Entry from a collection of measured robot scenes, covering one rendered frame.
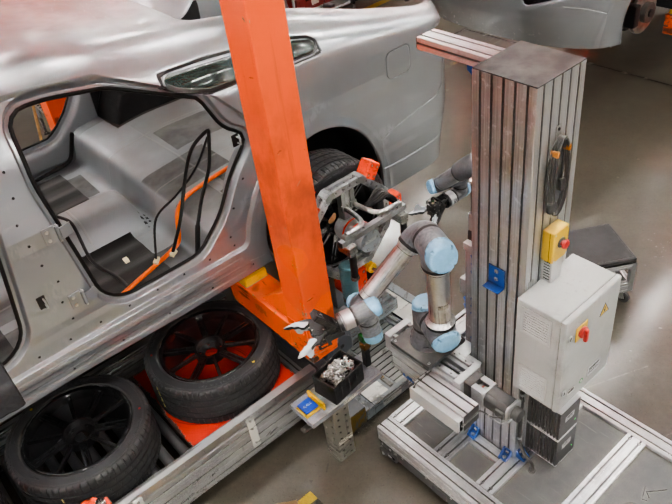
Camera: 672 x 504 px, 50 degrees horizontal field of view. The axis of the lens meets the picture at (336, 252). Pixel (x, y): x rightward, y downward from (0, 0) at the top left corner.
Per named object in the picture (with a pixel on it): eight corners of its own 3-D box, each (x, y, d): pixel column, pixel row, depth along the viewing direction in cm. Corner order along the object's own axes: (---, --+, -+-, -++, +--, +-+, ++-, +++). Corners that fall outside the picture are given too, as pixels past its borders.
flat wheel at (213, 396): (210, 315, 412) (201, 284, 397) (305, 352, 380) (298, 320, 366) (129, 396, 371) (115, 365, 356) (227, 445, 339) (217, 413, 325)
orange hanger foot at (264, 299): (258, 283, 390) (246, 233, 369) (319, 330, 357) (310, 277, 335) (233, 299, 382) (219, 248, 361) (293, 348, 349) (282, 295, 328)
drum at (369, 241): (354, 229, 375) (351, 207, 367) (382, 245, 362) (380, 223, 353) (334, 241, 369) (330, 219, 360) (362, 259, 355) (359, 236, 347)
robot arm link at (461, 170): (464, 180, 318) (429, 199, 366) (486, 173, 320) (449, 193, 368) (456, 155, 319) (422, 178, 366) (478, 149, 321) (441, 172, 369)
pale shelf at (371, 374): (358, 358, 353) (358, 354, 351) (382, 376, 342) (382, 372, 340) (290, 408, 333) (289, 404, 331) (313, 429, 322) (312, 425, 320)
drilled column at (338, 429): (343, 438, 367) (333, 384, 341) (356, 450, 361) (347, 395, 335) (328, 450, 363) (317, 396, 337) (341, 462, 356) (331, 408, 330)
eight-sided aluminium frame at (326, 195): (385, 241, 397) (377, 156, 363) (393, 246, 393) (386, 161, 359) (309, 290, 372) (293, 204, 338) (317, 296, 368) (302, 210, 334)
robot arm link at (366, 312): (386, 319, 262) (381, 303, 257) (359, 332, 261) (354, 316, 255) (377, 306, 268) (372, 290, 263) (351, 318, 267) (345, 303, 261)
